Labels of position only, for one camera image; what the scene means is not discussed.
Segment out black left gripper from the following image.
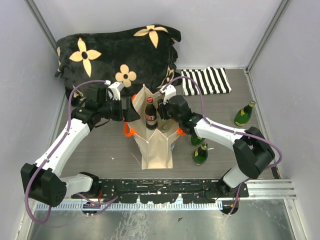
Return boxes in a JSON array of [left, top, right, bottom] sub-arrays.
[[99, 96, 141, 122]]

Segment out clear glass bottle green cap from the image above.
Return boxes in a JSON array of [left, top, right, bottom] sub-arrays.
[[158, 118, 172, 133]]

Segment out cola bottle red cap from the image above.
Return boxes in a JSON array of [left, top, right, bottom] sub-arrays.
[[144, 96, 158, 130]]

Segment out beige canvas bag orange handles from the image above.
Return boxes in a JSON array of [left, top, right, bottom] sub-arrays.
[[124, 86, 185, 170]]

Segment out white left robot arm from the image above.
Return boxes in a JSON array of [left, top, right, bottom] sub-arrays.
[[20, 82, 140, 207]]

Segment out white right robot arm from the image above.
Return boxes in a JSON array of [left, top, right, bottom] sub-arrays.
[[158, 95, 275, 197]]

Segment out black white striped cloth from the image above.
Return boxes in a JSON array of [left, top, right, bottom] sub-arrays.
[[180, 66, 232, 95]]

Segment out green bottle front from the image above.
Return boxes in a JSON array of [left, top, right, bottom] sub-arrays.
[[192, 142, 208, 165]]

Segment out black blanket beige flowers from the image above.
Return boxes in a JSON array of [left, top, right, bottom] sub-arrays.
[[55, 24, 182, 107]]

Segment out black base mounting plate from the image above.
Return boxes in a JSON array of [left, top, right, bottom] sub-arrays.
[[97, 179, 249, 204]]

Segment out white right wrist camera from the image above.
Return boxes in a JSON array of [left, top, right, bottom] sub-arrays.
[[159, 84, 177, 105]]

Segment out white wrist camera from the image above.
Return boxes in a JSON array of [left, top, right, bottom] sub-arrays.
[[159, 84, 177, 105], [104, 80, 125, 101]]

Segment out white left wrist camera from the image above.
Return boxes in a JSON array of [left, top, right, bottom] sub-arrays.
[[104, 80, 125, 101]]

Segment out white slotted cable duct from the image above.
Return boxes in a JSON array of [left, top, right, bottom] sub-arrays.
[[51, 200, 223, 212]]

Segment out aluminium frame rail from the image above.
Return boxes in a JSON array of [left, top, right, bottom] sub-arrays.
[[23, 178, 298, 203]]

